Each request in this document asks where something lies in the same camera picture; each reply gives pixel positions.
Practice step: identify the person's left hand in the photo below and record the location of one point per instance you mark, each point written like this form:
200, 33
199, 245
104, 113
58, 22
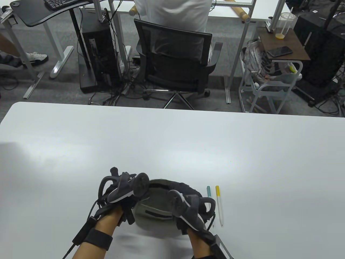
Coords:
126, 207

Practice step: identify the person's right hand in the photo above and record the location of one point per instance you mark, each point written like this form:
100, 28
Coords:
192, 188

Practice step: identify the white twist pen blue cap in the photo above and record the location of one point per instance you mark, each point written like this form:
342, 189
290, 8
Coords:
209, 191

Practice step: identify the white twist pen yellow cap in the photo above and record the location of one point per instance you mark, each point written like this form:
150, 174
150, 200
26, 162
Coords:
217, 190

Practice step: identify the olive green fabric pen pouch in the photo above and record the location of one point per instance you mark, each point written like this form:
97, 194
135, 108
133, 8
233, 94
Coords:
153, 205

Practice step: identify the person's left forearm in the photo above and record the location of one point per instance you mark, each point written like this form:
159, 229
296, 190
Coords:
107, 220

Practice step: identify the grey right forearm sensor box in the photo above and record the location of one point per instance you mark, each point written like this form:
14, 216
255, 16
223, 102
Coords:
219, 246

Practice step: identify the person's right forearm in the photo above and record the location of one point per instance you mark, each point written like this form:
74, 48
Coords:
200, 245

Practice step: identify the black left forearm sensor box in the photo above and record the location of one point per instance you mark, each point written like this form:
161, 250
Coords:
85, 230

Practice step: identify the grey left hand controller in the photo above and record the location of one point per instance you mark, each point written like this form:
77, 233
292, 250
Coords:
124, 188

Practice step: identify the black mesh office chair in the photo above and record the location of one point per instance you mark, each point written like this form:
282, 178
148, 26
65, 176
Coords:
175, 62

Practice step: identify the crumpled plastic bag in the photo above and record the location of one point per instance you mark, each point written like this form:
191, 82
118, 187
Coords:
253, 58

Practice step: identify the white desk leg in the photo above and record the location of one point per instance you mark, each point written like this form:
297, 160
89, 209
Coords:
61, 63

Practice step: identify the black smartphone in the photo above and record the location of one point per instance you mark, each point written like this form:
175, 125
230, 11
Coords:
280, 51

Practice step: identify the black computer tower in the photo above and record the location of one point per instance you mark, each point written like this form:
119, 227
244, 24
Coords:
99, 45

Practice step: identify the brown top white side table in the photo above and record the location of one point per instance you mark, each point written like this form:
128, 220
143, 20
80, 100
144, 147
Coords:
296, 45

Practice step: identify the cardboard tube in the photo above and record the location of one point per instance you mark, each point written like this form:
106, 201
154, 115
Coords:
241, 14
133, 10

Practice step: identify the black equipment case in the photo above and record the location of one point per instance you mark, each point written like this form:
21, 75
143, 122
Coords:
320, 54

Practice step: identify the white desk with metal legs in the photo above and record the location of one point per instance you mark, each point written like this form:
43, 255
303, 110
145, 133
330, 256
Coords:
256, 12

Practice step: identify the clear plastic cup with straw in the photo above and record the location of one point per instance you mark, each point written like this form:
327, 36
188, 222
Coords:
288, 20

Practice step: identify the black curved standing desk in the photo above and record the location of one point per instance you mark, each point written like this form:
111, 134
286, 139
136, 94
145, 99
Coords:
35, 14

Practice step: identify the black keyboard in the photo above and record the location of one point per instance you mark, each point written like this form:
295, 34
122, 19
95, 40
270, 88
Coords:
62, 3

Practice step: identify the grey metal desk frame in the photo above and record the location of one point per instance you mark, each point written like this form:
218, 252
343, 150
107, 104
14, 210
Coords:
33, 85

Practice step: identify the aluminium frame post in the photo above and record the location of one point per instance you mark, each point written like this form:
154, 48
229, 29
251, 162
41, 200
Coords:
98, 10

